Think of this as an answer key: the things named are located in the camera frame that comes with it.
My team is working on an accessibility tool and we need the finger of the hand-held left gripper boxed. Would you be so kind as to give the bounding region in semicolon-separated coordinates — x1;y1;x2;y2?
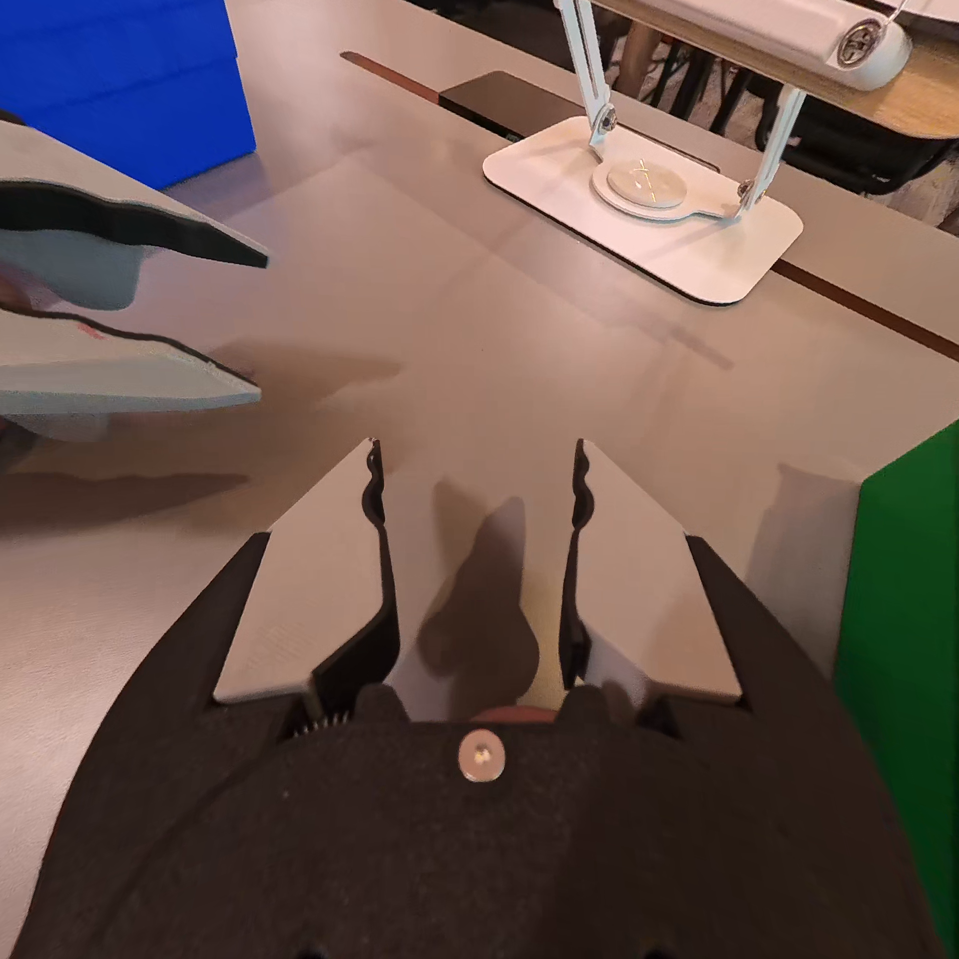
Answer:
0;120;269;313
0;307;263;443

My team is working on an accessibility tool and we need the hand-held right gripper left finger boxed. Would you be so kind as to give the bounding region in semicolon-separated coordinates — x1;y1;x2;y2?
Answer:
212;437;402;713

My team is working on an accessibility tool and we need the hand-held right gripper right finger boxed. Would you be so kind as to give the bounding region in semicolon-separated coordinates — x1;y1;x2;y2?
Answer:
558;438;744;709

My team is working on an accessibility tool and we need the blue plastic bin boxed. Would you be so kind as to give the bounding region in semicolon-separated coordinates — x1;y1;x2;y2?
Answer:
0;0;257;190

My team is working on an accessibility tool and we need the green plastic bin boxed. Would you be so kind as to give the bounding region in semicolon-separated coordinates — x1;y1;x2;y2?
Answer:
833;420;959;959

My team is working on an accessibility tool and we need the white metal board stand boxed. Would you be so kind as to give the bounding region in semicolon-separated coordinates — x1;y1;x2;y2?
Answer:
483;0;914;307

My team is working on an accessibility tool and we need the black office chair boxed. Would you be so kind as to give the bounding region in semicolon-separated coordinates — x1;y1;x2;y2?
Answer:
757;82;953;199

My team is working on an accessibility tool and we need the black table cable cover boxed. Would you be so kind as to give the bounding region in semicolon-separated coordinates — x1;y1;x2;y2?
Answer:
438;69;722;175

